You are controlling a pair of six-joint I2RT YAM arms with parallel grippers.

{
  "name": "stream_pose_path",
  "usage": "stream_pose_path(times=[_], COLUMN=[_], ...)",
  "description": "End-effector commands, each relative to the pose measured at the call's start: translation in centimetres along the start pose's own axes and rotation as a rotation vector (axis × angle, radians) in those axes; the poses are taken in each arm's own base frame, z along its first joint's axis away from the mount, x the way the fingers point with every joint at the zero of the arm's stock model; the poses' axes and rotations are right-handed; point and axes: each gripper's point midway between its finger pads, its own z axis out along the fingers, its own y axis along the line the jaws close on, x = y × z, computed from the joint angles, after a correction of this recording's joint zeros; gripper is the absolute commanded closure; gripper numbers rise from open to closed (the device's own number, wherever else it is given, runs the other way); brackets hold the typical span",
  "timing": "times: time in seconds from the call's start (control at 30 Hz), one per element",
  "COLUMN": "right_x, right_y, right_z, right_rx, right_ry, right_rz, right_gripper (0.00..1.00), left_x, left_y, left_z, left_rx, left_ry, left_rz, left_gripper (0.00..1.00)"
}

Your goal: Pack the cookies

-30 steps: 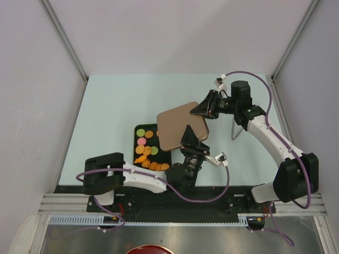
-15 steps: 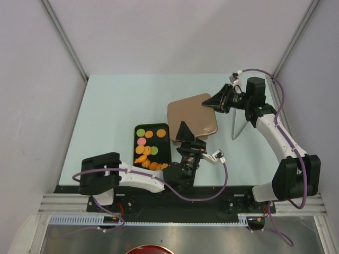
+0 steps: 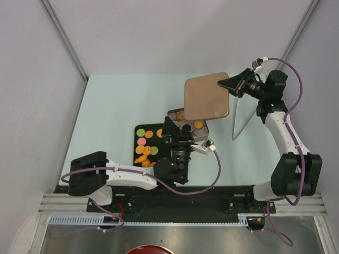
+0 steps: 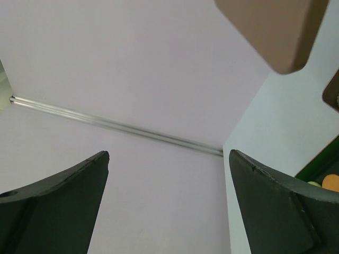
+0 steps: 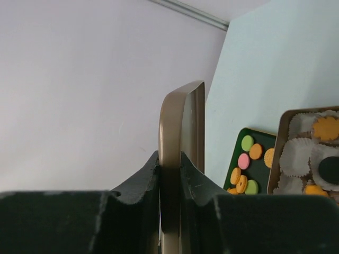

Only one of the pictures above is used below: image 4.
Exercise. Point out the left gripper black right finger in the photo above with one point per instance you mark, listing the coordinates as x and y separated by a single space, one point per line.
283 214

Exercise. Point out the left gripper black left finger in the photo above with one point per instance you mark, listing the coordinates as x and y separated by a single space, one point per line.
56 214

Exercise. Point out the aluminium frame rail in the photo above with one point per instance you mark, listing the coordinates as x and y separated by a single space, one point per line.
117 126

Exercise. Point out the square tin lid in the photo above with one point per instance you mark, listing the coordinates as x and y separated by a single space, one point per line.
282 32

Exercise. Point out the round orange cookie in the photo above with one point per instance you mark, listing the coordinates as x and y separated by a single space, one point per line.
331 182

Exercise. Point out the square cookie tin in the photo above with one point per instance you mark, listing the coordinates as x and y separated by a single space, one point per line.
331 91

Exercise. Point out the light green round cookie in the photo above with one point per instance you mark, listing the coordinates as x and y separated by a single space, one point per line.
315 184

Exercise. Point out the black cookie tray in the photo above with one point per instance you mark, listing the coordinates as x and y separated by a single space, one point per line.
324 163

